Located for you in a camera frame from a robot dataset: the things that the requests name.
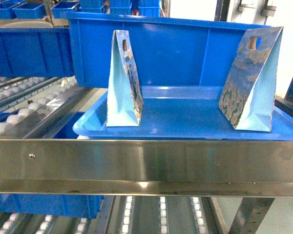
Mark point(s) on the flower gift bag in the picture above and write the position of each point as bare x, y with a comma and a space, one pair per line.
247, 99
124, 97

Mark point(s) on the white roller conveyor track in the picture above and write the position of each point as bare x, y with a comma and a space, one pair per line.
27, 119

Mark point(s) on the blue plastic tray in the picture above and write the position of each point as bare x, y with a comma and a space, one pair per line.
174, 113

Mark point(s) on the large blue plastic bin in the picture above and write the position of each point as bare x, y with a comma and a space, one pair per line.
167, 51

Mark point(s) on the blue bin at left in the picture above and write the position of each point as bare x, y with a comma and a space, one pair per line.
35, 52

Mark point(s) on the blue bin under rail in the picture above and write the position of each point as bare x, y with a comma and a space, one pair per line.
80, 206

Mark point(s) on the steel rack front rail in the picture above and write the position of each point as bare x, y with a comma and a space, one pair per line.
147, 167

